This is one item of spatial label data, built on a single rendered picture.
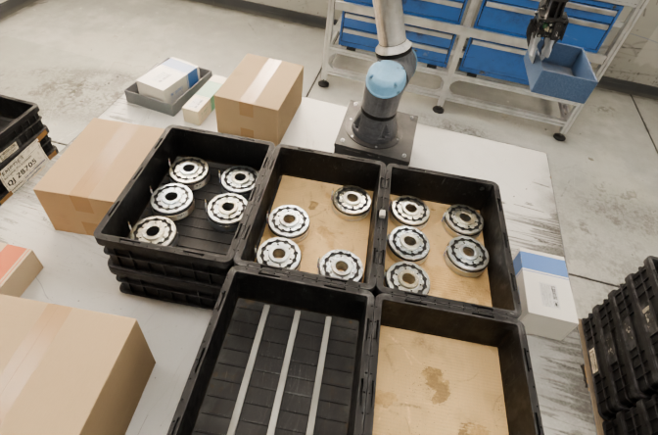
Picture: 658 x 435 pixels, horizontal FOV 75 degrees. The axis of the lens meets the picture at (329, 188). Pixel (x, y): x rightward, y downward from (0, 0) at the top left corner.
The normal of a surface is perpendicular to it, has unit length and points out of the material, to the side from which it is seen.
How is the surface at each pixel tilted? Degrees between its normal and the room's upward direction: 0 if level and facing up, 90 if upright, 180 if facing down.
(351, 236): 0
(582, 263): 0
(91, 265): 0
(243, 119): 90
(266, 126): 90
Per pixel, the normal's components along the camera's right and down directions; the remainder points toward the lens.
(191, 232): 0.10, -0.70
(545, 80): -0.21, 0.68
